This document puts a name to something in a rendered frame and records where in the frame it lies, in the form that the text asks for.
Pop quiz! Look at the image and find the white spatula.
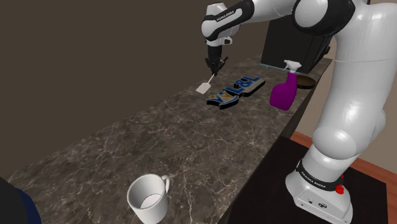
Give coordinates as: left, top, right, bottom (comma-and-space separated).
195, 74, 216, 95

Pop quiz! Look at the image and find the blue and yellow letter sign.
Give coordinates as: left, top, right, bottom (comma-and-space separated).
206, 76, 266, 110

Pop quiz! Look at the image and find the black box appliance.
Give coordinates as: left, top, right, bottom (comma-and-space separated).
260, 13, 332, 74

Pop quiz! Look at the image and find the purple spray bottle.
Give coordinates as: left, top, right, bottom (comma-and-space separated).
269, 59, 303, 111

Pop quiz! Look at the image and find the dark brown round plate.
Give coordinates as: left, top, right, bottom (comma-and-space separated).
296, 76, 317, 90

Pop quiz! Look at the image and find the dark robot stand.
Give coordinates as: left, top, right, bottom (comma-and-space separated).
227, 135, 389, 224

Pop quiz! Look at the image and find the white mug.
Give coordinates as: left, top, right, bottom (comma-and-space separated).
126, 173, 171, 224

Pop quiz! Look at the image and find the black and blue object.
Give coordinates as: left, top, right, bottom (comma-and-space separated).
0, 176, 43, 224

